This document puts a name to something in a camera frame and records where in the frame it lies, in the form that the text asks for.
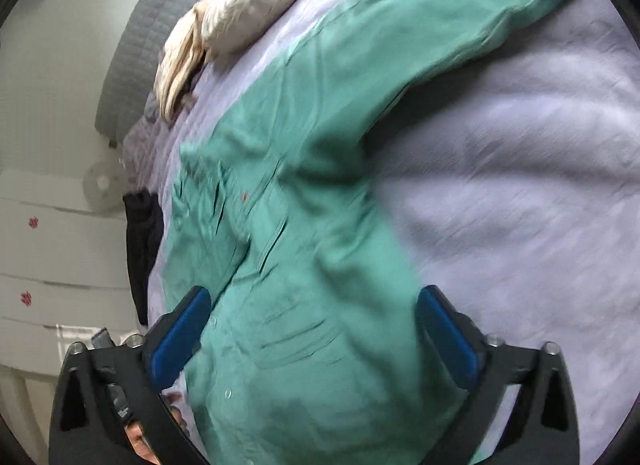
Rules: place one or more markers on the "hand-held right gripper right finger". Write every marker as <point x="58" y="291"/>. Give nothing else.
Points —
<point x="445" y="330"/>

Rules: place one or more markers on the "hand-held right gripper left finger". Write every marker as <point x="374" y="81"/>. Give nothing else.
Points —
<point x="182" y="330"/>

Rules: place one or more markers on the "green shirt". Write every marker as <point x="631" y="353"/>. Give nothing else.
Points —
<point x="310" y="195"/>

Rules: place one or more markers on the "person's left hand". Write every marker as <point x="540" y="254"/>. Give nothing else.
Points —
<point x="137" y="440"/>

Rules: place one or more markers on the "black cloth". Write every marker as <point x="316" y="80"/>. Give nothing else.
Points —
<point x="142" y="245"/>

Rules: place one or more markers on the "white drawer cabinet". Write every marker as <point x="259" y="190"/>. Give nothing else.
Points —
<point x="50" y="245"/>

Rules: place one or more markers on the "white round fan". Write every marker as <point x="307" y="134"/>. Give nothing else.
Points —
<point x="102" y="185"/>

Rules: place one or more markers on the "lavender plush blanket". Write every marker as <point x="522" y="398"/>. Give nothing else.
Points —
<point x="525" y="145"/>

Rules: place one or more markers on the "grey quilted headboard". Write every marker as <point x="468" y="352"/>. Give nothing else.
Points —
<point x="145" y="30"/>

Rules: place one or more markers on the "cream pillow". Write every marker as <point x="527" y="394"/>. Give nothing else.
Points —
<point x="250" y="5"/>

